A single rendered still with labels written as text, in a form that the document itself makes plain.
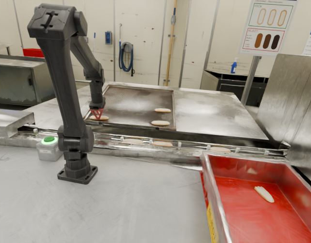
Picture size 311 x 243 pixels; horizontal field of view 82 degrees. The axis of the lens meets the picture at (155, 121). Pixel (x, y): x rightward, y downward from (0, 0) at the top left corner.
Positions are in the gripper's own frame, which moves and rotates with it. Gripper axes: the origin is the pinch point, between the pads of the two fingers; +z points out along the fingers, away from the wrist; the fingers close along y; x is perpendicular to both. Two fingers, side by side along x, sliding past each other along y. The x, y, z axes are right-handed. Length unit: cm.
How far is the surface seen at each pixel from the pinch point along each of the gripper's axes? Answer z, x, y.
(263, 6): -59, -111, 66
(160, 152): 1.1, -31.5, -27.1
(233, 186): 3, -58, -43
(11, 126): -2.5, 34.7, -15.4
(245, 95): 7, -116, 56
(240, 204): 2, -57, -51
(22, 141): 2.2, 29.1, -20.2
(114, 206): 1, -15, -52
